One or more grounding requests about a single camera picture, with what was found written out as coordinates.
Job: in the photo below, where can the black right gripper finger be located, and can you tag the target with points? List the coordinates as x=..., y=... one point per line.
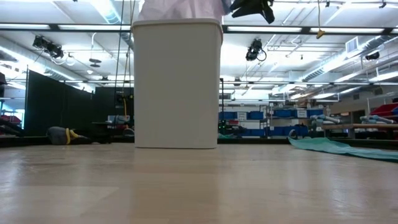
x=269, y=11
x=248, y=7

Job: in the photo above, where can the white plastic trash bin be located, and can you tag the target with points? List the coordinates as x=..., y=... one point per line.
x=177, y=93

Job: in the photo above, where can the teal trash bag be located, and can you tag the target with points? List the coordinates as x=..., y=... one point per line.
x=342, y=149

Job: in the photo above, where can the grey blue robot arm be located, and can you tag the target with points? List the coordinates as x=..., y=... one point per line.
x=377, y=119
x=326, y=119

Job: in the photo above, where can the yellow hanging pendant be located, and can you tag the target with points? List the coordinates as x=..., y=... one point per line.
x=320, y=34

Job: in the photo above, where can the blue storage bin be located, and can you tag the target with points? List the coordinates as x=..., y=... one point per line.
x=280, y=130
x=228, y=115
x=315, y=113
x=255, y=115
x=284, y=113

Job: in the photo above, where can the metal storage shelf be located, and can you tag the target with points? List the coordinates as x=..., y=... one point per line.
x=269, y=123

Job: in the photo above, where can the wooden workbench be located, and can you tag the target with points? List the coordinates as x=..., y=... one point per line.
x=360, y=126

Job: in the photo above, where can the red storage bin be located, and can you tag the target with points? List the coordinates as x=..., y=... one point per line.
x=385, y=110

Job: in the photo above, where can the small black partition panel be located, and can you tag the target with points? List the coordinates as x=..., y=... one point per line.
x=105, y=105

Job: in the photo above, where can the large black partition panel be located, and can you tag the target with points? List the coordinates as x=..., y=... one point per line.
x=56, y=105

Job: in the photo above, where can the black glove yellow trim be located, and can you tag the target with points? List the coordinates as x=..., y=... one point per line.
x=59, y=135

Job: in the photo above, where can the black ceiling camera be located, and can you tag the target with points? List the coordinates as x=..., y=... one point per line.
x=372, y=56
x=255, y=49
x=48, y=46

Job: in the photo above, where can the silver ventilation duct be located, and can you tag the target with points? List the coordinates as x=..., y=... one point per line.
x=342, y=62

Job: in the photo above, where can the black ceiling rail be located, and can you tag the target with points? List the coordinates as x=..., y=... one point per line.
x=53, y=27

